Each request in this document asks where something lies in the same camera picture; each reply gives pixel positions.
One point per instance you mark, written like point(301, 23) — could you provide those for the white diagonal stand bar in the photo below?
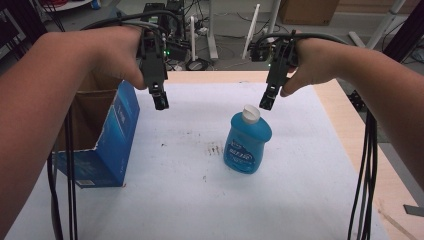
point(380, 26)

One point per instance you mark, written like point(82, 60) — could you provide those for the person's left hand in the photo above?
point(115, 55)

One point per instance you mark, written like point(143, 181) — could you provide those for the black equipment rack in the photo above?
point(166, 10)

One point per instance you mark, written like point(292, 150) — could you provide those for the round black stand base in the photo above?
point(197, 64)

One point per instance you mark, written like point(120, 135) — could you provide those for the brown cardboard box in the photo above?
point(308, 11)

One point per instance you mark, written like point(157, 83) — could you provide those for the person's right hand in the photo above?
point(311, 63)

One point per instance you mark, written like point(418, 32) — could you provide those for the grey flat metal piece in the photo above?
point(414, 210)

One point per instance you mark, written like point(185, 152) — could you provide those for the white table mat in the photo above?
point(200, 186)

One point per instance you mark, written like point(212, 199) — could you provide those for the white slanted pole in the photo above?
point(250, 31)

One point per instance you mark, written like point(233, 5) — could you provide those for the black device with green light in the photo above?
point(178, 51)

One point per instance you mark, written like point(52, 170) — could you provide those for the white metal stand leg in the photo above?
point(212, 36)

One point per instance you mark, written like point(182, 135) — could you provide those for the blue bottle with white cap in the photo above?
point(246, 143)

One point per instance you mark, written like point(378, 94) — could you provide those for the blue cardboard box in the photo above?
point(113, 140)

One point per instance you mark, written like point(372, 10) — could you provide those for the black table clamp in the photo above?
point(357, 100)

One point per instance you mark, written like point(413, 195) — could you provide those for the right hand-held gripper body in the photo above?
point(278, 61)

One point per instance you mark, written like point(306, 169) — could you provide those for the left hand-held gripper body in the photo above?
point(152, 63)

